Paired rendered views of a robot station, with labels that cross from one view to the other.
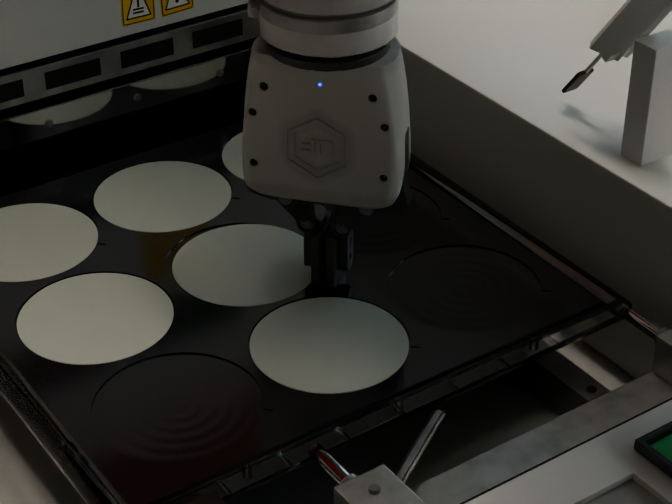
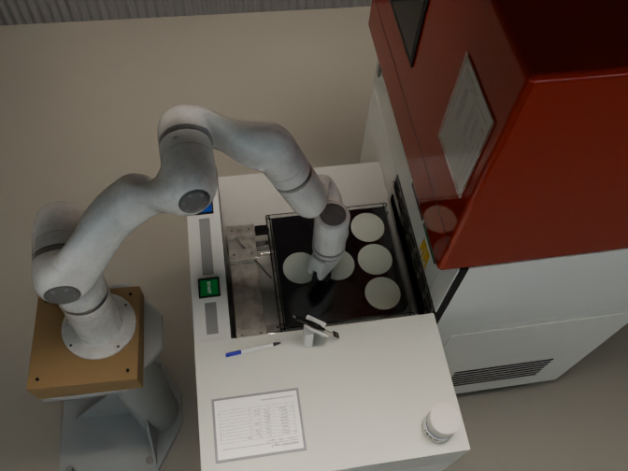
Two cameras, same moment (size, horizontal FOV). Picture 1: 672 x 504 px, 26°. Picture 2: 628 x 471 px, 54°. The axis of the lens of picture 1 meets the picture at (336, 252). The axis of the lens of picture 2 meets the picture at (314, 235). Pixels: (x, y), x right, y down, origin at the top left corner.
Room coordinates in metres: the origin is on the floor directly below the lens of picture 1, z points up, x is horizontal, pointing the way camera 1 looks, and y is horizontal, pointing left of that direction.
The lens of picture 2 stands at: (1.05, -0.72, 2.44)
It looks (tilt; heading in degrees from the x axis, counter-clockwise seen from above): 60 degrees down; 111
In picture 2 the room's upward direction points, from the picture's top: 5 degrees clockwise
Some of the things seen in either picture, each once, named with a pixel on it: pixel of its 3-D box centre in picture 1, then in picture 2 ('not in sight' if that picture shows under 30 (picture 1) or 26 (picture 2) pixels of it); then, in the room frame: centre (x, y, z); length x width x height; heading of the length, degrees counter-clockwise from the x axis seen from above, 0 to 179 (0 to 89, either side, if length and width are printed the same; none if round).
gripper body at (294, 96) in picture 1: (328, 105); (327, 256); (0.80, 0.00, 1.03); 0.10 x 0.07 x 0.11; 76
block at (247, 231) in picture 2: not in sight; (240, 232); (0.52, 0.03, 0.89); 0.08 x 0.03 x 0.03; 34
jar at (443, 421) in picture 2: not in sight; (440, 422); (1.22, -0.26, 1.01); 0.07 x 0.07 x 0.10
